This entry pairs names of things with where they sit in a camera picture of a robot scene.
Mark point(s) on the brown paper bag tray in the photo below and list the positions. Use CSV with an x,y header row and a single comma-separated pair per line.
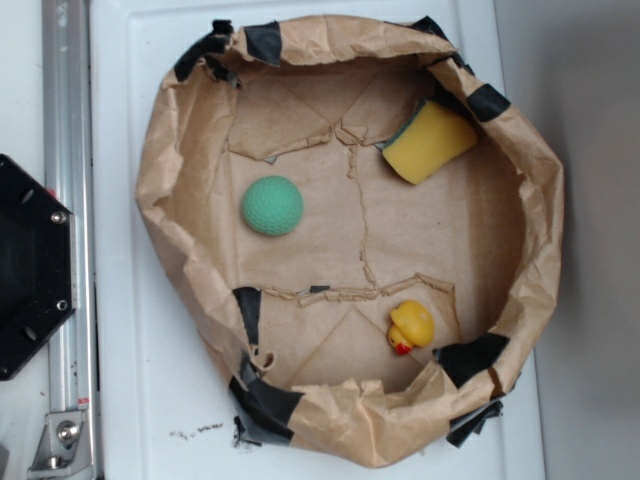
x,y
297,324

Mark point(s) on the green foam ball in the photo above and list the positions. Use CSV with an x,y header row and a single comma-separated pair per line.
x,y
272,206

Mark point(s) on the metal corner bracket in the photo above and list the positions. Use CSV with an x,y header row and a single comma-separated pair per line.
x,y
62,442

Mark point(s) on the aluminium extrusion rail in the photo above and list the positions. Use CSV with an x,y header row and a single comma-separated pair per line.
x,y
74,397

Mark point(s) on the yellow green sponge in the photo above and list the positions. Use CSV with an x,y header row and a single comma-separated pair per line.
x,y
432,137

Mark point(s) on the yellow rubber duck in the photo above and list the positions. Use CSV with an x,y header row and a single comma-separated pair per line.
x,y
412,325

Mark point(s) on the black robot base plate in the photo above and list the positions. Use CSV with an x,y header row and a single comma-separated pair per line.
x,y
37,286

